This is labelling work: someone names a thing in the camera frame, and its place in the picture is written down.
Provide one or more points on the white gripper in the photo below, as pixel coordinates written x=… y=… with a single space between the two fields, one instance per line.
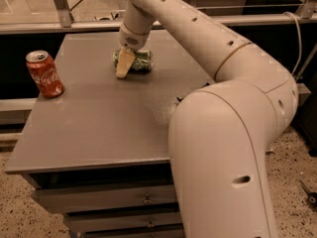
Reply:
x=131 y=40

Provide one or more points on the crushed green soda can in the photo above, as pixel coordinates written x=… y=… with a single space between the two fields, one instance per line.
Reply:
x=143 y=60

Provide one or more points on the grey metal railing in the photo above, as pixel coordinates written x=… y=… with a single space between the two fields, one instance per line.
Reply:
x=44 y=16

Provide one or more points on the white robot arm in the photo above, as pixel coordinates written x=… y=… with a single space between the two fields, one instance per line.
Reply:
x=218 y=135

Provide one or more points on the red cola can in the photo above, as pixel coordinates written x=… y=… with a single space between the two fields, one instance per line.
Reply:
x=42 y=69

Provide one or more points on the grey drawer cabinet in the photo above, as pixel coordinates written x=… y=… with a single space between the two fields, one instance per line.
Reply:
x=97 y=154

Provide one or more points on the black tool on floor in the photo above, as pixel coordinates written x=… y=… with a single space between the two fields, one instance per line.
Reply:
x=311 y=196

